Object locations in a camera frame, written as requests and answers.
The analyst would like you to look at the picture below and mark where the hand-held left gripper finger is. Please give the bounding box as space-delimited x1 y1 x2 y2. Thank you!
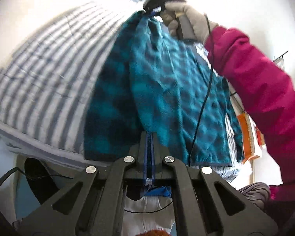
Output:
13 131 151 236
151 132 278 236

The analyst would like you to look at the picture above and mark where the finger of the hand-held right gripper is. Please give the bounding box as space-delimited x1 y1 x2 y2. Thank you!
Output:
143 0 167 18

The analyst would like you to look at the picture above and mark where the teal plaid fleece blanket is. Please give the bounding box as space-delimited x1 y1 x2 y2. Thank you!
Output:
84 11 244 168

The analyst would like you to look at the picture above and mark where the person's right hand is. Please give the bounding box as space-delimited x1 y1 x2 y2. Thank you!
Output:
161 1 219 43

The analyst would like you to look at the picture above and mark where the white cloth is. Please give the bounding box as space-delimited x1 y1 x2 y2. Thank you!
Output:
122 194 175 236

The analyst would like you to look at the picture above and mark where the orange fuzzy item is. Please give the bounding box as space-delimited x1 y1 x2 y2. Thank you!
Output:
142 228 173 236

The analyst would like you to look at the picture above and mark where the orange cloth covered table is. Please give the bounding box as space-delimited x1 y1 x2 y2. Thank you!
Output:
237 112 264 164

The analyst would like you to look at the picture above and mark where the person's leg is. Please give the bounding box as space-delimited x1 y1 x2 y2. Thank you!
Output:
237 182 271 210

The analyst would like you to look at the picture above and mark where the grey white striped quilt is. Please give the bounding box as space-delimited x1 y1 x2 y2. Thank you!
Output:
0 0 245 185

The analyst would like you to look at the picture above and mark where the green striped hanging towel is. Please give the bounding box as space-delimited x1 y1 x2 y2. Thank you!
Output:
276 54 286 70

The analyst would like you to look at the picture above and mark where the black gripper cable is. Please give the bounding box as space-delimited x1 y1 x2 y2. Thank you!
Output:
187 13 215 166

